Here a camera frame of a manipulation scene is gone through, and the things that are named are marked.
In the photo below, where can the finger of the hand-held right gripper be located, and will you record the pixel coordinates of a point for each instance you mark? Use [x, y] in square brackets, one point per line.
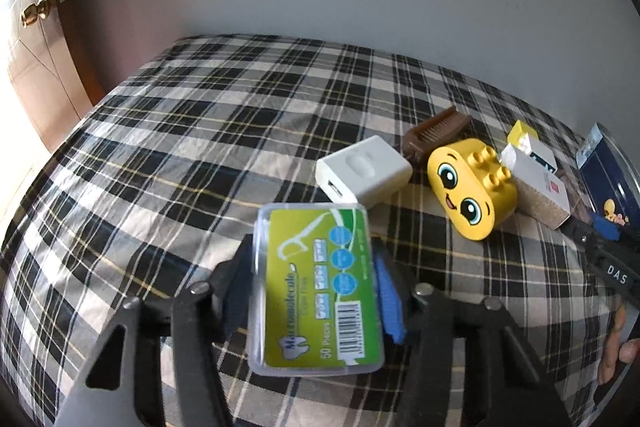
[600, 257]

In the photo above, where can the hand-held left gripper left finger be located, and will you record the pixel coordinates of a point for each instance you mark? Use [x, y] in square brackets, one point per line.
[231, 304]

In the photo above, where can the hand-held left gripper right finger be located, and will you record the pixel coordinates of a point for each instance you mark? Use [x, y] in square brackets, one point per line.
[387, 299]

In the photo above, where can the green floss pick box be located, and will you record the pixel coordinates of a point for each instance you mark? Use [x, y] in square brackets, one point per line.
[315, 287]

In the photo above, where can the blue cartoon box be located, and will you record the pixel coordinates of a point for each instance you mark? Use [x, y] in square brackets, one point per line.
[607, 172]

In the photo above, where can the white box with red label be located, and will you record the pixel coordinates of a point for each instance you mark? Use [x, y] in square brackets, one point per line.
[537, 187]

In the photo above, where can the white usb charger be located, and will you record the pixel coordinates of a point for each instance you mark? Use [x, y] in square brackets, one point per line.
[365, 167]

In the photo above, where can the person's right hand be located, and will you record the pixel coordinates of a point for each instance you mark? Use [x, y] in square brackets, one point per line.
[617, 347]

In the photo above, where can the white box with dark print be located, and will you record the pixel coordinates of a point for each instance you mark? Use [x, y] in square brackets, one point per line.
[543, 160]

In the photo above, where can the yellow toy block with face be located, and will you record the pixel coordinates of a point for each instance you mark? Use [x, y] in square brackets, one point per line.
[465, 192]

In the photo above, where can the yellow cube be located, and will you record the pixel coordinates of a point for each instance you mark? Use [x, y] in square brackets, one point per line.
[521, 132]

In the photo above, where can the black and white plaid blanket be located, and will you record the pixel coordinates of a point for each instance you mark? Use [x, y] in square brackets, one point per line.
[150, 157]

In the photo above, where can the brown wooden door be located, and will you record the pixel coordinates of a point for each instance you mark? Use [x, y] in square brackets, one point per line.
[45, 72]

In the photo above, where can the brass door knob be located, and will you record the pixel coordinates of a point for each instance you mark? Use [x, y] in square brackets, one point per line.
[36, 11]

